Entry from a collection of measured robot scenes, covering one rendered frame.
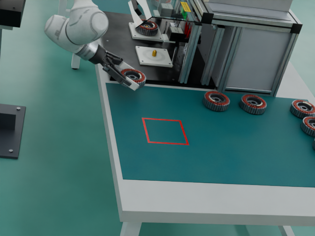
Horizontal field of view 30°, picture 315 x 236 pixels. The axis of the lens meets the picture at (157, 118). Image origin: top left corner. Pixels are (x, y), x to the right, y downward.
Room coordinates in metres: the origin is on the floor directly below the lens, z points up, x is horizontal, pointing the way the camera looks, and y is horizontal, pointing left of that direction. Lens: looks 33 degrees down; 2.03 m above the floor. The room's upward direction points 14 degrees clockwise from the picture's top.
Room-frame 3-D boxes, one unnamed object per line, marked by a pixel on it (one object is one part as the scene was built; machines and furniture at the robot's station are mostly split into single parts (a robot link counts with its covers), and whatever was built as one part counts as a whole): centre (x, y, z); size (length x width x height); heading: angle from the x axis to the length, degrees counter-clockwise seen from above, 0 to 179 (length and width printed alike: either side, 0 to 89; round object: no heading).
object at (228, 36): (2.58, -0.12, 0.92); 0.66 x 0.01 x 0.30; 18
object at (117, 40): (2.51, 0.11, 0.76); 0.64 x 0.47 x 0.02; 18
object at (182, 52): (2.43, -0.05, 0.80); 0.08 x 0.05 x 0.06; 18
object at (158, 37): (2.62, 0.16, 0.78); 0.15 x 0.15 x 0.01; 18
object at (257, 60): (2.32, -0.36, 0.91); 0.28 x 0.03 x 0.32; 108
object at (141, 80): (2.08, 0.14, 0.82); 0.11 x 0.11 x 0.04
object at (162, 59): (2.39, 0.08, 0.78); 0.15 x 0.15 x 0.01; 18
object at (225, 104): (2.15, -0.22, 0.77); 0.11 x 0.11 x 0.04
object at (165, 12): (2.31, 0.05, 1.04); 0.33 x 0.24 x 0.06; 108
